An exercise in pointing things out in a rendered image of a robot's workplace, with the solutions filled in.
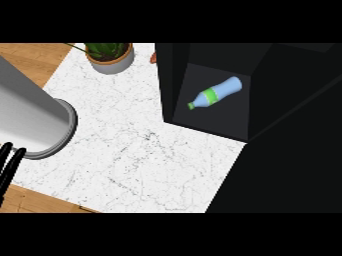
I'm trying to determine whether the blue water bottle green label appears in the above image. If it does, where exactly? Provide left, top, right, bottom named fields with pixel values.
left=186, top=76, right=243, bottom=111

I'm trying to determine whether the dark grey cabinet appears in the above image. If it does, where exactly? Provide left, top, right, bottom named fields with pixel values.
left=153, top=43, right=342, bottom=144

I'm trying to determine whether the large grey cylinder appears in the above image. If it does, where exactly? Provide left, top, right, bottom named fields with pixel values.
left=0, top=44, right=79, bottom=161

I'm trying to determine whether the green plant in grey pot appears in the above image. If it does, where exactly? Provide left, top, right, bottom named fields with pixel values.
left=63, top=43, right=136, bottom=75

